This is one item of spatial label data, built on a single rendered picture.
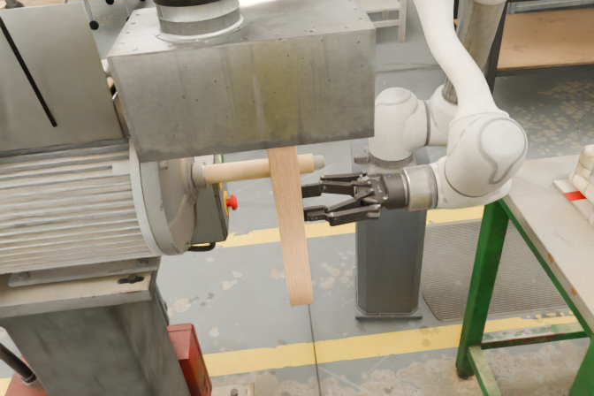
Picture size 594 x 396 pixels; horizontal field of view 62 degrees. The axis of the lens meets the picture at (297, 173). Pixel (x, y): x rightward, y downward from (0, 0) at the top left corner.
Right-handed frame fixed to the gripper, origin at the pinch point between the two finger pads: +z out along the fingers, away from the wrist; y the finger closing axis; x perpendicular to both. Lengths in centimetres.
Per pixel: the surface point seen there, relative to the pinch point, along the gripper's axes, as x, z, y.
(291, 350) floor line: -108, 9, 46
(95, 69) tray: 38.7, 24.9, -17.2
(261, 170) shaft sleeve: 15.9, 6.4, -10.6
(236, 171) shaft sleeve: 16.1, 10.5, -10.5
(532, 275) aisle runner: -109, -99, 69
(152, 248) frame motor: 10.6, 24.2, -20.5
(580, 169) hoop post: -11, -67, 13
